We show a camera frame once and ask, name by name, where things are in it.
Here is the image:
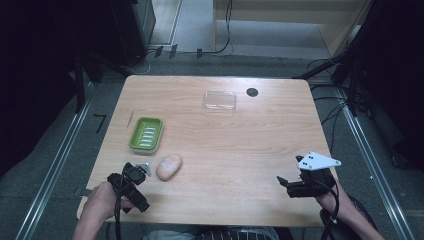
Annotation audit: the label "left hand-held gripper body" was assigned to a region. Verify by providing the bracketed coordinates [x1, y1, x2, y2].
[106, 161, 153, 214]

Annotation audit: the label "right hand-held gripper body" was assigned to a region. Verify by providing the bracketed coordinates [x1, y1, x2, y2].
[285, 151, 342, 199]

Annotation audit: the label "peach soap bar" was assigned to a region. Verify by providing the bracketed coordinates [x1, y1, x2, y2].
[155, 153, 184, 182]

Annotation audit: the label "green soap dish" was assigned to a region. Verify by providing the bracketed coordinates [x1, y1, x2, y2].
[128, 116, 165, 155]

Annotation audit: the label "person's right hand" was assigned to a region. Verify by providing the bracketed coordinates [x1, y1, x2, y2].
[314, 181, 348, 218]

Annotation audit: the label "person's left hand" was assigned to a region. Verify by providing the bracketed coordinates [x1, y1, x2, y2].
[80, 181, 135, 228]

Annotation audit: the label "clear plastic lid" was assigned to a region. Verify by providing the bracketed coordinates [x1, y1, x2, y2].
[202, 90, 237, 114]

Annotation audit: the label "black metal stand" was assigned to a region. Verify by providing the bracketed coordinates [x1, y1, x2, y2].
[292, 33, 368, 118]
[71, 49, 105, 114]

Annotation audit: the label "light wooden shelf unit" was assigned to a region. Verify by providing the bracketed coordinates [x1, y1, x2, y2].
[211, 0, 373, 57]

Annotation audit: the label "black cabinet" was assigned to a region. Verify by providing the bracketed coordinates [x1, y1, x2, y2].
[108, 0, 157, 67]

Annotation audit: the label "left hand-held gripper black cable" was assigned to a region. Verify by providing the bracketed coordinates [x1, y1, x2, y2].
[113, 162, 135, 240]

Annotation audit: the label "hand-held gripper black cable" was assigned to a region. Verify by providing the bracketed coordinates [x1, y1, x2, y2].
[309, 178, 342, 240]
[113, 162, 135, 240]

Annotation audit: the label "right hand-held gripper black cable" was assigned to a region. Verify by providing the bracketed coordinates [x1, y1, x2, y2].
[309, 178, 342, 240]

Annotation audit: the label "black floor cables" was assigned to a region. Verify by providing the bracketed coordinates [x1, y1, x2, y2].
[306, 57, 349, 155]

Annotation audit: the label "metal floor rail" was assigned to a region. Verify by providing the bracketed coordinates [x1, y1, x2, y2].
[14, 82, 95, 240]
[338, 96, 417, 240]

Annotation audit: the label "white floor cable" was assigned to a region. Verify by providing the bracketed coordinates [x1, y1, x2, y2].
[128, 49, 158, 76]

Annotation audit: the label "black hanging cable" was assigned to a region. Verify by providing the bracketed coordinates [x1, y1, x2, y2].
[197, 0, 234, 58]

